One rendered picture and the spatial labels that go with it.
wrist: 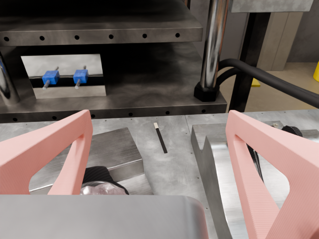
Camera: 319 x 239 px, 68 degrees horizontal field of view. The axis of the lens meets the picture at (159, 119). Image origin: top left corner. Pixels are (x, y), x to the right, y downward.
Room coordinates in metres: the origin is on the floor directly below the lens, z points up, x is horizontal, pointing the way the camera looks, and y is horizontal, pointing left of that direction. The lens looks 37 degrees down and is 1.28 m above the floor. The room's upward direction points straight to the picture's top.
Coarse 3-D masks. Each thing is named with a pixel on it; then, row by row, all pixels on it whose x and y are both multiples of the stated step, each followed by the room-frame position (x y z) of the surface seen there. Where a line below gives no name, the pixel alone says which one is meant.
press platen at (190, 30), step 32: (0, 0) 1.28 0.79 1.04; (32, 0) 1.29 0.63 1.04; (64, 0) 1.29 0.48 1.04; (96, 0) 1.29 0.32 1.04; (128, 0) 1.30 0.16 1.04; (160, 0) 1.30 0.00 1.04; (0, 32) 0.79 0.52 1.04; (32, 32) 0.79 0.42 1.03; (64, 32) 0.80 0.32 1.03; (96, 32) 0.81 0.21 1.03; (128, 32) 0.82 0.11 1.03; (160, 32) 0.83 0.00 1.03; (192, 32) 0.84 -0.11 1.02
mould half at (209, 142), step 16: (192, 128) 0.52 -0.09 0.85; (208, 128) 0.51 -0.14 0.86; (224, 128) 0.51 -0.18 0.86; (192, 144) 0.50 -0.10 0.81; (208, 144) 0.37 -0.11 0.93; (224, 144) 0.37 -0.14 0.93; (208, 160) 0.36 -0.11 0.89; (224, 160) 0.33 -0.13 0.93; (208, 176) 0.34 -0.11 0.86; (224, 176) 0.30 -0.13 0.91; (272, 176) 0.30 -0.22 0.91; (208, 192) 0.32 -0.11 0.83; (224, 192) 0.27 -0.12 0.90; (272, 192) 0.27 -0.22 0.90; (288, 192) 0.28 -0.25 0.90; (224, 208) 0.25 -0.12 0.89; (240, 208) 0.25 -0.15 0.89; (224, 224) 0.23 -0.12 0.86; (240, 224) 0.22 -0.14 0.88
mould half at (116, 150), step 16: (96, 144) 0.39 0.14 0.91; (112, 144) 0.39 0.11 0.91; (128, 144) 0.39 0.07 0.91; (64, 160) 0.34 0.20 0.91; (96, 160) 0.34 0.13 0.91; (112, 160) 0.34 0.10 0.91; (128, 160) 0.34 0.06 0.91; (32, 176) 0.30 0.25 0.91; (48, 176) 0.30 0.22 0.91; (112, 176) 0.32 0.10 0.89; (128, 176) 0.33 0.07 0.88; (144, 176) 0.33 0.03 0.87; (32, 192) 0.26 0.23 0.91; (128, 192) 0.29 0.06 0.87; (144, 192) 0.29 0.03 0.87
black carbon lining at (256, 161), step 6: (288, 126) 0.41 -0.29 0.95; (288, 132) 0.40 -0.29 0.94; (294, 132) 0.39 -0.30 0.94; (300, 132) 0.39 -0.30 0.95; (246, 144) 0.43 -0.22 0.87; (252, 150) 0.35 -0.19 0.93; (252, 156) 0.35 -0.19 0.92; (258, 156) 0.33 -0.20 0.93; (258, 162) 0.32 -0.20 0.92; (258, 168) 0.31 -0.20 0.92
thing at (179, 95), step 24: (0, 48) 1.31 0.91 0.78; (24, 48) 1.32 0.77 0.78; (120, 48) 1.32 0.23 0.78; (144, 48) 1.33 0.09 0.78; (168, 48) 1.33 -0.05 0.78; (192, 48) 1.33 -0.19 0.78; (24, 72) 1.01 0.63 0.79; (120, 72) 1.02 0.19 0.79; (144, 72) 1.02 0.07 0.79; (168, 72) 1.02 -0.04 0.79; (192, 72) 1.02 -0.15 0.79; (0, 96) 0.80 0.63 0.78; (24, 96) 0.80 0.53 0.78; (96, 96) 0.80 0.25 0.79; (120, 96) 0.80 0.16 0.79; (144, 96) 0.80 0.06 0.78; (168, 96) 0.80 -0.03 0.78; (192, 96) 0.80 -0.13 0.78; (0, 120) 0.68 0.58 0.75; (24, 120) 0.69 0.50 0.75; (48, 120) 0.69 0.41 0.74
